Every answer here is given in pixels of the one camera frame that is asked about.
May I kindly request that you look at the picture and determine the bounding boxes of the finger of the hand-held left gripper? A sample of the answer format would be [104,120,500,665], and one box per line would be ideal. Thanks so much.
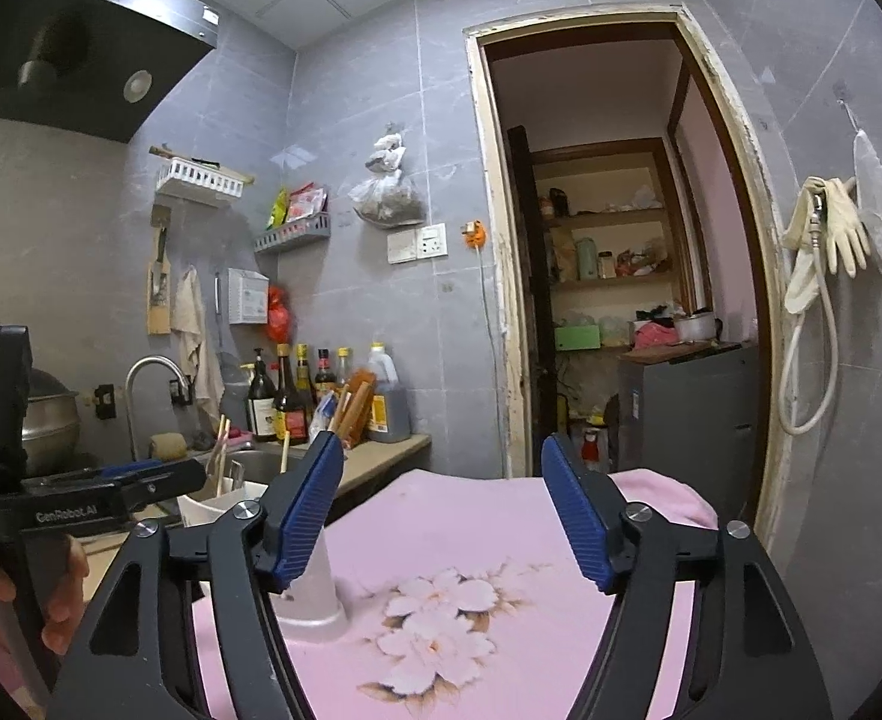
[96,460,209,502]

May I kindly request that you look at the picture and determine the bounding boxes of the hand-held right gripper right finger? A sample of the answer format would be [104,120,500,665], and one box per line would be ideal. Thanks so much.
[541,432,836,720]

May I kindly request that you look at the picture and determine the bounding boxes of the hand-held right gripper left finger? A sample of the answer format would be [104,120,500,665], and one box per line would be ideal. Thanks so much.
[49,431,346,720]

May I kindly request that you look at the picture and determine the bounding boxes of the white utensil holder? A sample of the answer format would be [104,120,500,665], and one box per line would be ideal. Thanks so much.
[177,478,271,535]

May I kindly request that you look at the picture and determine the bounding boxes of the person's left hand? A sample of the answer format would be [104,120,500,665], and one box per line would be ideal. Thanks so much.
[0,532,91,655]

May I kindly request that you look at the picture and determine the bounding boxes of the pink floral cloth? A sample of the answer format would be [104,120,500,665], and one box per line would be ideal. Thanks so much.
[190,466,721,720]

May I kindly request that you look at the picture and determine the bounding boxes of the translucent white plastic cup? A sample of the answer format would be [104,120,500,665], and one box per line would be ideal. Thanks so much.
[272,525,350,644]

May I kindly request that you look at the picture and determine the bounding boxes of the blue white packet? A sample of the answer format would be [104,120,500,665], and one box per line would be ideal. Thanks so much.
[309,393,341,441]

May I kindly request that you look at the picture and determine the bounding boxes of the steel pot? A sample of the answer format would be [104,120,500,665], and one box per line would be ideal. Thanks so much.
[0,369,83,467]

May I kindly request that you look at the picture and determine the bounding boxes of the orange food package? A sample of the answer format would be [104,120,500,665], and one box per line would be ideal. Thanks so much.
[334,367,377,452]

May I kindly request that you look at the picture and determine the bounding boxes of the dark pump sauce bottle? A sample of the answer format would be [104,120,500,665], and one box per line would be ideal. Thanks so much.
[244,348,279,443]

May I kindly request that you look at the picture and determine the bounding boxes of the chrome faucet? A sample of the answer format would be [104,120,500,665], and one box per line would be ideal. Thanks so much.
[124,355,192,460]

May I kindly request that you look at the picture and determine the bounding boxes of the red-labelled sauce bottle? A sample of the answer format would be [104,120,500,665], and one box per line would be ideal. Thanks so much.
[313,349,339,400]

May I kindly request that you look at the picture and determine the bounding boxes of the yellow-capped slim bottle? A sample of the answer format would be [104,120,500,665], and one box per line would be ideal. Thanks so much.
[295,343,319,407]

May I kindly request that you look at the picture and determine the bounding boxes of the grey cabinet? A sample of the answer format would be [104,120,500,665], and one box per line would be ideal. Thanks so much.
[618,343,761,522]

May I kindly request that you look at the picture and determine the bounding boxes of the beige hanging cloth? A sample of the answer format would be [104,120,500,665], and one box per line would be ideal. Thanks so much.
[170,265,225,422]

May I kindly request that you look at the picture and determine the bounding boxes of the hanging metal spatula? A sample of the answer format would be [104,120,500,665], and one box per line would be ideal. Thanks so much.
[214,273,242,392]

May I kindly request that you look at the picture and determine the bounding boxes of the green box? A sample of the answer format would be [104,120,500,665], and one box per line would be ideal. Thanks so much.
[555,324,602,352]

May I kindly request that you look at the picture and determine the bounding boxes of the red cloth pile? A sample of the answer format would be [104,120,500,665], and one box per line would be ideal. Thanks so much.
[632,319,680,350]

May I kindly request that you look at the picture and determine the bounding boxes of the wooden knife holder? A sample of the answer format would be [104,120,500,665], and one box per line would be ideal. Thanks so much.
[146,204,174,337]

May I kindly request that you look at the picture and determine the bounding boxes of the red plastic bag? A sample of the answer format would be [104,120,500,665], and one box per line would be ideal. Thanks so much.
[265,285,293,347]

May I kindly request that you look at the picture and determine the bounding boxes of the small lidded pot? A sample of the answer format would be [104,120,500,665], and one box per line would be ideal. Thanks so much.
[673,308,721,347]

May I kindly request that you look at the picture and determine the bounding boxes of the wooden storage shelf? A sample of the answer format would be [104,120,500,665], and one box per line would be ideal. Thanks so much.
[529,138,695,362]

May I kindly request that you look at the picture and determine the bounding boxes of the yellow green snack packet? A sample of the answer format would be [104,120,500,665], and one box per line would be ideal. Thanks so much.
[265,187,293,233]

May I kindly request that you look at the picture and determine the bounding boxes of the red snack packet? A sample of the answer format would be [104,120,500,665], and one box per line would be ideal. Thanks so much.
[287,181,329,225]

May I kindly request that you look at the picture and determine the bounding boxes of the hanging clear plastic bag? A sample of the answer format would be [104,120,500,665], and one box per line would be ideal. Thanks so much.
[348,122,428,228]

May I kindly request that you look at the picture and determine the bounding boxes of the cream rubber gloves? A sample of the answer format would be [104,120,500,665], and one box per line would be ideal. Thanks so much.
[781,175,874,316]

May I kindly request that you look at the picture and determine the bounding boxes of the black range hood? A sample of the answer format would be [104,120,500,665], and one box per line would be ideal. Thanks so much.
[0,0,221,143]

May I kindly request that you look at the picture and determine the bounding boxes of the white wall box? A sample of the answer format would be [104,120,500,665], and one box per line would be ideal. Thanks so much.
[227,268,272,326]

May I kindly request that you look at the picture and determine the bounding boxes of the white hose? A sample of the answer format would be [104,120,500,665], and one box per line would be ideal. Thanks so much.
[777,193,841,437]

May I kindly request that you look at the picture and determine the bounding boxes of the grey wall basket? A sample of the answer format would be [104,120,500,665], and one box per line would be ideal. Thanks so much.
[253,213,332,255]

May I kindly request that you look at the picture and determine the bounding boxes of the white wall socket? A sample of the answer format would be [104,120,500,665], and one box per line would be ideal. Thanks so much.
[387,223,446,266]

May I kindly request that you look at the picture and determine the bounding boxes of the white wall rack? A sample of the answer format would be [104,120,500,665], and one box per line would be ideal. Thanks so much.
[150,145,254,204]

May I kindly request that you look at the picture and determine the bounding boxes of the wooden door frame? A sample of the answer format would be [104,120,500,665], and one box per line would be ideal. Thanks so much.
[462,3,796,542]

